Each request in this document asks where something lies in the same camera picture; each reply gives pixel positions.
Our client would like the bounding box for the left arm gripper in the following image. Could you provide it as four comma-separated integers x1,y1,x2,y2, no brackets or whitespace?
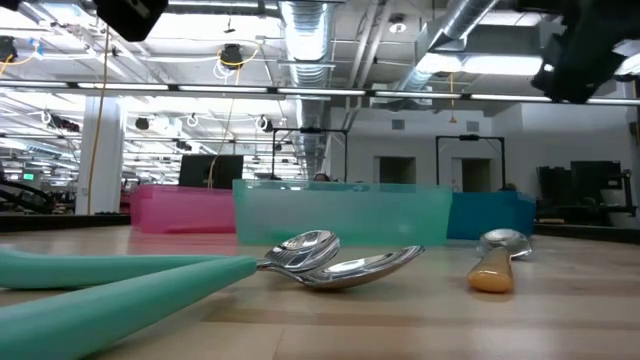
93,0,170,43

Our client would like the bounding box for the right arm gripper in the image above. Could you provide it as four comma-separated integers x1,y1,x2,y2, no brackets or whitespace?
530,12,640,105

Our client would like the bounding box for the pink translucent plastic bin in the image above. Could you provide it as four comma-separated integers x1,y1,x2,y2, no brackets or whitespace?
128,183,237,235

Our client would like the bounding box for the orange-handled metal spoon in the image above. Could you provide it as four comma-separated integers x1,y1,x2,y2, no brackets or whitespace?
466,228,533,295

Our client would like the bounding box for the teal translucent plastic bin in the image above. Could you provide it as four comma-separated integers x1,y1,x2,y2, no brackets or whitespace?
231,178,454,247

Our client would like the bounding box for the black equipment desk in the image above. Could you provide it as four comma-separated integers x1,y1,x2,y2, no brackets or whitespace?
536,159,637,227

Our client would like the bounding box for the white column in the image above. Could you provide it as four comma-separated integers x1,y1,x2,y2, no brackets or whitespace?
74,94,127,216

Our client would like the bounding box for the black monitor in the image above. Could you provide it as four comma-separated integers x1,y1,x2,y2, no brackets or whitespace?
177,153,245,190

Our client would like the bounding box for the dark blue plastic bin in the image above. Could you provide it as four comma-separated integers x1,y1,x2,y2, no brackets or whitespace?
446,191,538,241

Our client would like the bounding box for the long ceiling light strip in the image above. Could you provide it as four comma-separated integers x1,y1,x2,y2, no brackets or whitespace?
0,78,640,107

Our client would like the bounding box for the black ceiling cable reel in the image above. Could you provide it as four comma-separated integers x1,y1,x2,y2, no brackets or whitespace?
218,43,245,70

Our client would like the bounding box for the yellow hanging cable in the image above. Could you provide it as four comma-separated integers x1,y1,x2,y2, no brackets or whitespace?
85,29,113,216
206,64,241,190

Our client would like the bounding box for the black metal gantry frame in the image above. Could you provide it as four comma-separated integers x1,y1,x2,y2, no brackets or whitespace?
271,127,350,183
435,133,507,194

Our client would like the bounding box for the silver ventilation duct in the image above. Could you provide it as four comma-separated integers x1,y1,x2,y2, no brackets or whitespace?
399,0,501,94
278,0,335,132

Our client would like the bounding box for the teal-handled metal spoon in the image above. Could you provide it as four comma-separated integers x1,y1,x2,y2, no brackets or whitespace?
0,243,427,292
0,229,342,360

